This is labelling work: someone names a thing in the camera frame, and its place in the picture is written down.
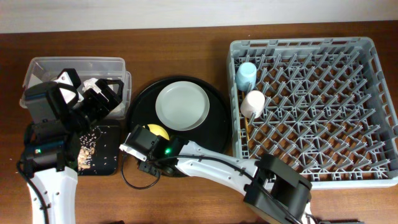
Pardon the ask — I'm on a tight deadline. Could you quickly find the clear plastic waste bin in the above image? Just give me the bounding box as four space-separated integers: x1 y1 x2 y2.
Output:
22 57 132 120

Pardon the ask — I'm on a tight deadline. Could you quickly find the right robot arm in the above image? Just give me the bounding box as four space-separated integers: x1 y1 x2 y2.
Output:
119 125 316 223

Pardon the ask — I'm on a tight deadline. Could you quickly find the grey plastic dishwasher rack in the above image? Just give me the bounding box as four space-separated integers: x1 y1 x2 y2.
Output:
226 37 397 189

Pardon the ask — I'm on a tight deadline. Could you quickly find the black rectangular waste tray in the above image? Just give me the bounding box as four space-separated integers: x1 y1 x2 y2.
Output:
76 119 122 177

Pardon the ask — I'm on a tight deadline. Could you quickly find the light grey round plate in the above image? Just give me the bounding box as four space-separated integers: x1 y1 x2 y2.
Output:
155 81 210 131

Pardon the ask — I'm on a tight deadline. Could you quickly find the round black serving tray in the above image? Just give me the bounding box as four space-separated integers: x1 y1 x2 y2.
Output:
123 76 231 175

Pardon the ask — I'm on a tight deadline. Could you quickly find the yellow plastic bowl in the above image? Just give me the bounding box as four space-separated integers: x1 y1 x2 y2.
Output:
144 124 170 140

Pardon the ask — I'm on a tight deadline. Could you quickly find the light blue plastic cup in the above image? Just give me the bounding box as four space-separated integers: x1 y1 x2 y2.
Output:
235 62 257 92

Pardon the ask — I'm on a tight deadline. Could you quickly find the light pink plastic cup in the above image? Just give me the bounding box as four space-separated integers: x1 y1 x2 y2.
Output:
240 90 266 118

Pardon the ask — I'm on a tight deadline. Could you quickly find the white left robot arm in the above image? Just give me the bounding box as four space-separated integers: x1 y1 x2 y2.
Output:
16 79 124 223

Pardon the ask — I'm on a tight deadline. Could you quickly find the white paper napkin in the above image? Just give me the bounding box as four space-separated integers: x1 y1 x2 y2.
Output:
80 78 126 117

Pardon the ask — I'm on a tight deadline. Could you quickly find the food scraps and rice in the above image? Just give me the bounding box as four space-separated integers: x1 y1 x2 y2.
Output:
76 129 118 172

